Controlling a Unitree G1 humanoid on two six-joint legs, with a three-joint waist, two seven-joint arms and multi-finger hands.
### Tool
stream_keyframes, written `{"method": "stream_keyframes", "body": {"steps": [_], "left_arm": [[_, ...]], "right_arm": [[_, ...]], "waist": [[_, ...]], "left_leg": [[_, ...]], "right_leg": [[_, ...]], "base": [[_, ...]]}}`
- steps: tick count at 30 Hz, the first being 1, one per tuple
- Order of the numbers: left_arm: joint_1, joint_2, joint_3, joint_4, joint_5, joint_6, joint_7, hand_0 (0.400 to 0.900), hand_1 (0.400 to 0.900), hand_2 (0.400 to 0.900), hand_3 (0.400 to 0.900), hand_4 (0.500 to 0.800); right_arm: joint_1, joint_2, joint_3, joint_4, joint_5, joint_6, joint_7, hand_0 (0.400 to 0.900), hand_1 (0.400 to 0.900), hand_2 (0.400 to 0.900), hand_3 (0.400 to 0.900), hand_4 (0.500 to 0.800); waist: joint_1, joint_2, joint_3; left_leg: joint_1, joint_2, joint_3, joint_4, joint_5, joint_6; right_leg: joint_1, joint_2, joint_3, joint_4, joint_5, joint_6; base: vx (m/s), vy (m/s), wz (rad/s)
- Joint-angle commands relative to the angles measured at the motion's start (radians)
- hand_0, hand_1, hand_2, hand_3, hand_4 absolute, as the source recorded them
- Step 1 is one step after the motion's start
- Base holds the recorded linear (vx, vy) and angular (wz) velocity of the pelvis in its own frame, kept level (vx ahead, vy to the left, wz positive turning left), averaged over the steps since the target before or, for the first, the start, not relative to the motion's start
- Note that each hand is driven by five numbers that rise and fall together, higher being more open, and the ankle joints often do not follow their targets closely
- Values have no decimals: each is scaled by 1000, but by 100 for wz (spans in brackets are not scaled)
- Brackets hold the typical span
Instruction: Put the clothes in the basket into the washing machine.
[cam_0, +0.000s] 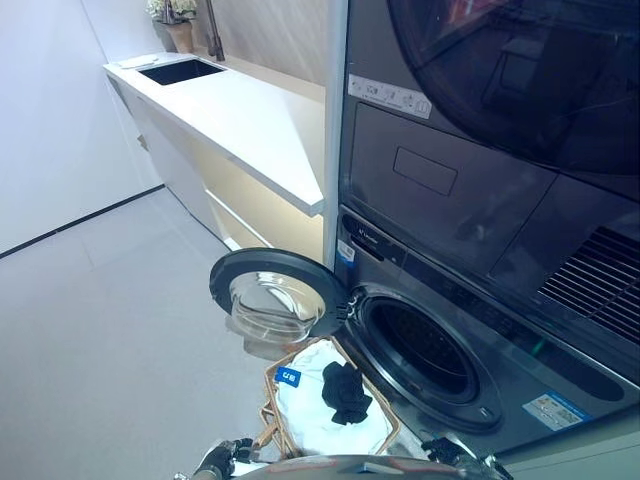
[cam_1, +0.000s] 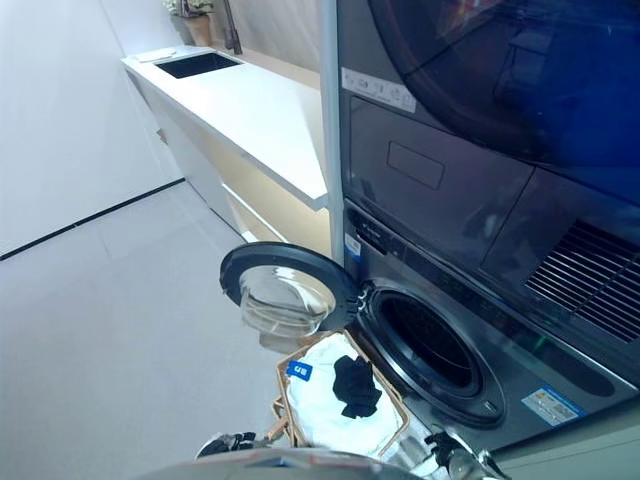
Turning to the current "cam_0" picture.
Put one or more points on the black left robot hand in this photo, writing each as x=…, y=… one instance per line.
x=220, y=459

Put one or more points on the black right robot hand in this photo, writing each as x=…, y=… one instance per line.
x=445, y=450

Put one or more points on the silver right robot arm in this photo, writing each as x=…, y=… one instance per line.
x=492, y=469

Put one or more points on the wicker laundry basket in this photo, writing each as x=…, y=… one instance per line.
x=273, y=436

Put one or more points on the dark grey washing machine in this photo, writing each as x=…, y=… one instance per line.
x=530, y=350

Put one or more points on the blue label on liner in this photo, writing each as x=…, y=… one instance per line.
x=289, y=377

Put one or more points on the black garment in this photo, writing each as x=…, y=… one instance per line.
x=345, y=391

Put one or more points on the blue white energy label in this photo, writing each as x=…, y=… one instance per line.
x=557, y=408

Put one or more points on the round glass washer door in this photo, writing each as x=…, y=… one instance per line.
x=222, y=285

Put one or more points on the small blue sticker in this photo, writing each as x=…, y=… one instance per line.
x=346, y=252

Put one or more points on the dryer vent grille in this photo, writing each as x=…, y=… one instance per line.
x=595, y=287

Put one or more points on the dark grey dryer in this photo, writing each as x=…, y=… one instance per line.
x=450, y=225

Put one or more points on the white base cabinet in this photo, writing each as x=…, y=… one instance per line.
x=170, y=155

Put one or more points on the tall white side panel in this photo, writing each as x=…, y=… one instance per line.
x=334, y=125

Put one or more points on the white countertop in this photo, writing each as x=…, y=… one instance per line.
x=240, y=115

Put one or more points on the white instruction sticker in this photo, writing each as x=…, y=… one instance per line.
x=390, y=96

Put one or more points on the black sink basin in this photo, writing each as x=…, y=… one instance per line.
x=180, y=72

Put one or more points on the beige flower pot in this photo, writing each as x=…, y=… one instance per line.
x=180, y=37

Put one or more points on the dark metal faucet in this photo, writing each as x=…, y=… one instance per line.
x=216, y=35

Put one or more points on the white flower bunch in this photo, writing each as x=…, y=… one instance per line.
x=170, y=9

